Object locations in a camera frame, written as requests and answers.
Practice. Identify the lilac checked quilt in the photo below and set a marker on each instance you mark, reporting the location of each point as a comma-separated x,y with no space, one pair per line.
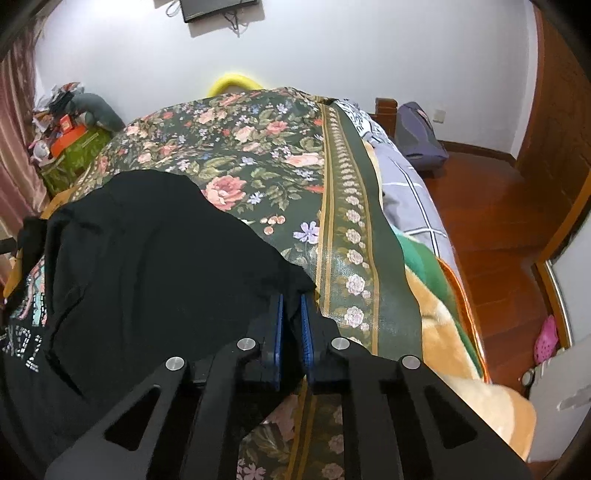
408,205

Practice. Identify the pink slipper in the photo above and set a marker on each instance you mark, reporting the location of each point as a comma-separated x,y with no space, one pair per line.
546,343

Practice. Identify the black t-shirt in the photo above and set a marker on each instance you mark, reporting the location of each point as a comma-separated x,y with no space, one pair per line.
140,270

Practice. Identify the pink striped curtain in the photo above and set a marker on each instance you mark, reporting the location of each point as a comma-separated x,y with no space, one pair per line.
23,192

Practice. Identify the grey plush toy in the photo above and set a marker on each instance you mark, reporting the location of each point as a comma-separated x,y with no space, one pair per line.
95,112

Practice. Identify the green storage box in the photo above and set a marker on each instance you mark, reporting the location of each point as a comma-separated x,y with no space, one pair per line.
61,172

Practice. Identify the orange box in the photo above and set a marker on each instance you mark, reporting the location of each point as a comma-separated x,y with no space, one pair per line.
67,139

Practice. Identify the wooden door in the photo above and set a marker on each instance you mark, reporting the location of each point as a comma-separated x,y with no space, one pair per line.
554,158

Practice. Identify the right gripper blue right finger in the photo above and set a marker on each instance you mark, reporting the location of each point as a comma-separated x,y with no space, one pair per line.
318,332

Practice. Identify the purple bag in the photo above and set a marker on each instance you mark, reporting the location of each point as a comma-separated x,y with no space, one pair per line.
416,139

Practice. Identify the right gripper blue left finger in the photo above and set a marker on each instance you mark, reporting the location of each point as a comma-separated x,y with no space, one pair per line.
270,342

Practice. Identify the floral green bedspread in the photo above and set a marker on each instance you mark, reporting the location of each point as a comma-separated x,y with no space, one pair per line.
293,168

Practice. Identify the wooden bed post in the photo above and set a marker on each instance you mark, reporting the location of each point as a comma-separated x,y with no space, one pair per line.
386,115

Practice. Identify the wall-mounted black monitor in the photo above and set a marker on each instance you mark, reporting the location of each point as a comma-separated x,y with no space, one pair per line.
198,9

